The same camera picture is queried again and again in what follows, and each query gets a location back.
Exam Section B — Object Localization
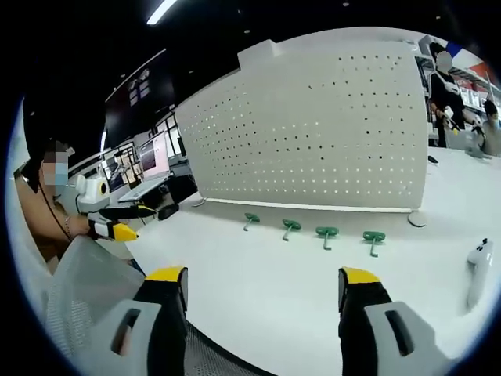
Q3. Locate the grey mesh chair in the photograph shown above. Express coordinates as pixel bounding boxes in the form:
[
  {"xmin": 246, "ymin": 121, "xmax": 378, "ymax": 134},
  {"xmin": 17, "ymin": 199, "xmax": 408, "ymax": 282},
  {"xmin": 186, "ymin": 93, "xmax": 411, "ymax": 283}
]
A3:
[{"xmin": 45, "ymin": 234, "xmax": 251, "ymax": 376}]

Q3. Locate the computer monitor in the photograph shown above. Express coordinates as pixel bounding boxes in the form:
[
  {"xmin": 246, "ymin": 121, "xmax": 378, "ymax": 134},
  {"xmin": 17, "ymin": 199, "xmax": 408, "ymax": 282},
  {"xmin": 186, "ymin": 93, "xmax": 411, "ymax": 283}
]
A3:
[
  {"xmin": 103, "ymin": 148, "xmax": 142, "ymax": 193},
  {"xmin": 139, "ymin": 131, "xmax": 171, "ymax": 178}
]

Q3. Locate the black earphone cable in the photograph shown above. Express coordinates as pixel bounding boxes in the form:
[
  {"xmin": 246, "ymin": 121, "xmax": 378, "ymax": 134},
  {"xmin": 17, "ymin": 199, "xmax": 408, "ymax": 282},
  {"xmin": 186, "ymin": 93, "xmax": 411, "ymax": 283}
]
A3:
[{"xmin": 37, "ymin": 172, "xmax": 74, "ymax": 240}]

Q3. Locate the green hook assembly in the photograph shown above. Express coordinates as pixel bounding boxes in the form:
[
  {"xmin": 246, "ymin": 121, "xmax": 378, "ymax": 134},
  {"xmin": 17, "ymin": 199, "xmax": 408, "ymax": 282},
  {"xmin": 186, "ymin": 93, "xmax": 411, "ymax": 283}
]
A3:
[
  {"xmin": 281, "ymin": 219, "xmax": 302, "ymax": 241},
  {"xmin": 315, "ymin": 226, "xmax": 339, "ymax": 251},
  {"xmin": 362, "ymin": 230, "xmax": 387, "ymax": 258},
  {"xmin": 242, "ymin": 212, "xmax": 261, "ymax": 233}
]

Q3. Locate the ceiling light strip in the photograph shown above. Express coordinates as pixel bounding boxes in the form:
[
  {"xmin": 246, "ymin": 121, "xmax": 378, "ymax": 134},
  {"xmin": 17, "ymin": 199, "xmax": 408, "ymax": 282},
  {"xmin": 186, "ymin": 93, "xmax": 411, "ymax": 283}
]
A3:
[{"xmin": 146, "ymin": 0, "xmax": 178, "ymax": 25}]

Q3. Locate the person's head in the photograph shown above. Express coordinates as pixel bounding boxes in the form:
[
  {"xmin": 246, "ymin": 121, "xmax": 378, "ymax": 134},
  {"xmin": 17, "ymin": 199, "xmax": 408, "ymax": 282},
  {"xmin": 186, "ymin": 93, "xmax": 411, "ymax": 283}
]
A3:
[{"xmin": 22, "ymin": 135, "xmax": 71, "ymax": 189}]

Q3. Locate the person's left hand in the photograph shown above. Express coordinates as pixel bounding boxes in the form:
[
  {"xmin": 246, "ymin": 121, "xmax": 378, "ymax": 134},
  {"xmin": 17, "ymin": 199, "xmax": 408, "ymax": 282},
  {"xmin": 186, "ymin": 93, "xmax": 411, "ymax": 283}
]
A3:
[{"xmin": 69, "ymin": 215, "xmax": 91, "ymax": 238}]

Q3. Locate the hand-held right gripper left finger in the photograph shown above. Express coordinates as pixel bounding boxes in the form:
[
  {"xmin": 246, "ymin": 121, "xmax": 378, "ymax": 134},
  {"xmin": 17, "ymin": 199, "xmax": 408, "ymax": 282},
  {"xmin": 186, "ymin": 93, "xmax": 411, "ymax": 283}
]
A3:
[{"xmin": 84, "ymin": 266, "xmax": 189, "ymax": 376}]

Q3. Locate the white perforated mounting plate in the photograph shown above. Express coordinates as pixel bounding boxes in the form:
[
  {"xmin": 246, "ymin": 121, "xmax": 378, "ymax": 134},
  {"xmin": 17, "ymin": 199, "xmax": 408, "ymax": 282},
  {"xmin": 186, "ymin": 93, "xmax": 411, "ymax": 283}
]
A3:
[{"xmin": 175, "ymin": 38, "xmax": 430, "ymax": 228}]

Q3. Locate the white handheld controller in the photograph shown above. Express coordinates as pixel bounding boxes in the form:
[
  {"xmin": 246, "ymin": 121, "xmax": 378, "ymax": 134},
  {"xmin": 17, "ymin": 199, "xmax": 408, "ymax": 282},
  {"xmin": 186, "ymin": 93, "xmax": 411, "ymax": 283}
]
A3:
[{"xmin": 465, "ymin": 237, "xmax": 495, "ymax": 311}]

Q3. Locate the dark wall screen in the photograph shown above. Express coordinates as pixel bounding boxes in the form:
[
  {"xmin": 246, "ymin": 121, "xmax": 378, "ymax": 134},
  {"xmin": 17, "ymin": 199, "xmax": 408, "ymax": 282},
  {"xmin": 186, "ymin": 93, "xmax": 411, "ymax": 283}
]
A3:
[{"xmin": 104, "ymin": 48, "xmax": 178, "ymax": 150}]

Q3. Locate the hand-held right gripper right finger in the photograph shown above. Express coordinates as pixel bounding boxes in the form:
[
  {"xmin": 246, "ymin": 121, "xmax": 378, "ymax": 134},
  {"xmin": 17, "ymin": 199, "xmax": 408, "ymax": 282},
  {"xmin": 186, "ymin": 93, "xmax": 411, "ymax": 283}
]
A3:
[{"xmin": 338, "ymin": 266, "xmax": 459, "ymax": 376}]

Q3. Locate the black computer mouse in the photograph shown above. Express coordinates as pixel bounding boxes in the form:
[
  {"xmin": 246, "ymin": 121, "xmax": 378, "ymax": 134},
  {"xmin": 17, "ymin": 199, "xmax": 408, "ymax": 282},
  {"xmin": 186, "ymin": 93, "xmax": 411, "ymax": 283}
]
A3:
[{"xmin": 157, "ymin": 203, "xmax": 181, "ymax": 221}]

